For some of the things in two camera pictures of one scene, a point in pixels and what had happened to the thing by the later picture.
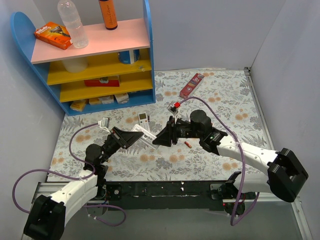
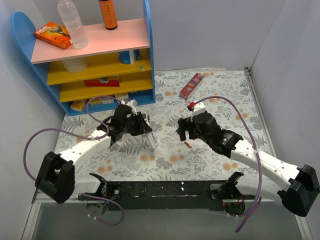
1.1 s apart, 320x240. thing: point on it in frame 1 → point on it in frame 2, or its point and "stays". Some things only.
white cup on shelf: (76, 65) stays
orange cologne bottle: (108, 12) stays
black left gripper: (119, 137) → (144, 124)
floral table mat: (225, 94) stays
